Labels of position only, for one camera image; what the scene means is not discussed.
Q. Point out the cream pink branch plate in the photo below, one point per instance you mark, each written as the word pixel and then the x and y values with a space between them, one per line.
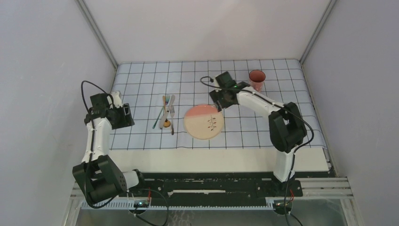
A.
pixel 203 122

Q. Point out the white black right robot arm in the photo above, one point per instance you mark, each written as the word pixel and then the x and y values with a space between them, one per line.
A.
pixel 287 128

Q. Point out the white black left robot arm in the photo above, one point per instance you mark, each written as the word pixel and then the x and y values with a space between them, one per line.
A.
pixel 98 176

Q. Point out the iridescent rainbow fork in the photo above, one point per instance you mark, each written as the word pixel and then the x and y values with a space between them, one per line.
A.
pixel 166 100

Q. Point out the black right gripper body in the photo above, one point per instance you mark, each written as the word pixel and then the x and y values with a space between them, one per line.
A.
pixel 218 95

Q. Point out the metal cutlery piece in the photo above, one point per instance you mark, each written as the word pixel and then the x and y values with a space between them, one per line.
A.
pixel 170 103

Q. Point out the white checked tablecloth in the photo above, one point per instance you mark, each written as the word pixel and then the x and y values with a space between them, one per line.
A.
pixel 160 94

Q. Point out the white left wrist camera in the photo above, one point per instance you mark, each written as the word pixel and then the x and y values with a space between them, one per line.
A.
pixel 115 98

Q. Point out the white slotted cable duct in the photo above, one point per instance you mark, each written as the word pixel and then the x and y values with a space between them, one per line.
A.
pixel 145 205

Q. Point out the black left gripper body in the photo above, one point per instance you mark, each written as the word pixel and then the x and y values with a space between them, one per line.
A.
pixel 120 122

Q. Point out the pink patterned mug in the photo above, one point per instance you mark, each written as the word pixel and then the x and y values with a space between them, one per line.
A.
pixel 256 79

